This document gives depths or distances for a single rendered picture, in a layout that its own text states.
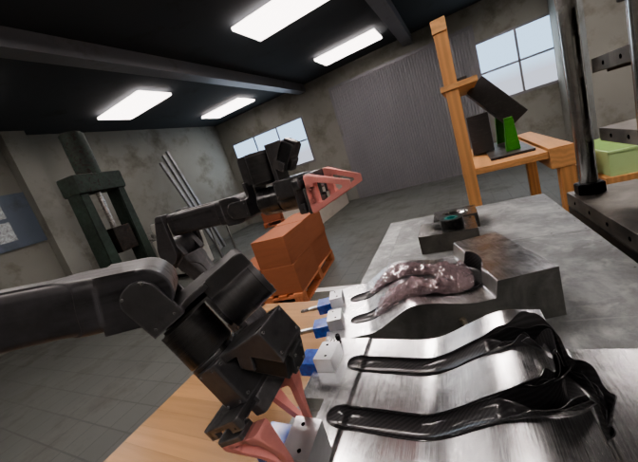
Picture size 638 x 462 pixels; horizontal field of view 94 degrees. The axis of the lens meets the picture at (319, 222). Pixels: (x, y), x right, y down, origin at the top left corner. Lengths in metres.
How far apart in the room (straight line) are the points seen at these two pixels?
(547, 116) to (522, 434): 7.19
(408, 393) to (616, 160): 2.31
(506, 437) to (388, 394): 0.17
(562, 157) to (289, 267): 2.21
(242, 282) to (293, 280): 2.52
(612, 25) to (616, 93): 0.87
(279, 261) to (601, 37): 5.16
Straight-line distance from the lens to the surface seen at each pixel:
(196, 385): 0.94
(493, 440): 0.43
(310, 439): 0.42
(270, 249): 2.84
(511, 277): 0.72
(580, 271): 0.98
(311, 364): 0.60
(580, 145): 1.60
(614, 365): 0.61
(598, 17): 6.04
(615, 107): 6.06
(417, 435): 0.49
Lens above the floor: 1.25
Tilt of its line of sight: 11 degrees down
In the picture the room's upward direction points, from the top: 18 degrees counter-clockwise
